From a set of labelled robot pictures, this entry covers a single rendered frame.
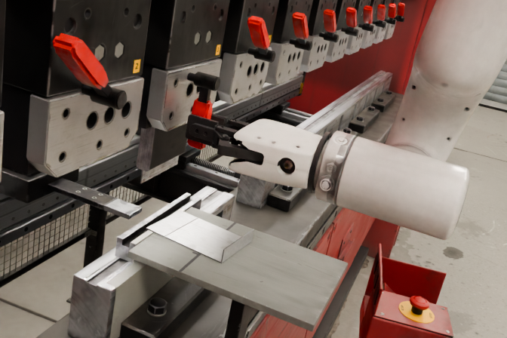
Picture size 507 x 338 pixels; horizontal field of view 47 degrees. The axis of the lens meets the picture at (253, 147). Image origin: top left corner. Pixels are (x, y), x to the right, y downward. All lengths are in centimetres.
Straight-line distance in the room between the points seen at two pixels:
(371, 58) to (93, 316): 229
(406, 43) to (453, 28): 226
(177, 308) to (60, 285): 168
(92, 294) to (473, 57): 54
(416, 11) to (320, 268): 213
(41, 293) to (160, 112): 184
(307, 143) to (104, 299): 33
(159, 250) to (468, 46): 47
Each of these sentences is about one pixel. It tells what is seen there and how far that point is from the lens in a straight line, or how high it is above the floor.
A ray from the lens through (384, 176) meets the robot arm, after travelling 64.
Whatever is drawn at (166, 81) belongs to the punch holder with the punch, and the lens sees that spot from 69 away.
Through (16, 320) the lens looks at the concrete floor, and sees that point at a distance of 235.
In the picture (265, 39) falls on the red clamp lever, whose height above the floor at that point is 128.
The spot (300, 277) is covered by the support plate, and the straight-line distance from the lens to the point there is 82.
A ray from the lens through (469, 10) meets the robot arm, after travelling 61.
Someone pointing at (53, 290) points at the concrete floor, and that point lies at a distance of 249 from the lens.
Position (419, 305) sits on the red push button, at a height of 81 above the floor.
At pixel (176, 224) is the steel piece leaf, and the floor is 100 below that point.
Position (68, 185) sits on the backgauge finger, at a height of 100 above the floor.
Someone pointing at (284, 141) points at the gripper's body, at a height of 121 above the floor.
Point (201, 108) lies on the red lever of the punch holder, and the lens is 73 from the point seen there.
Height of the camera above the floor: 141
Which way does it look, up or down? 19 degrees down
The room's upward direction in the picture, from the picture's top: 11 degrees clockwise
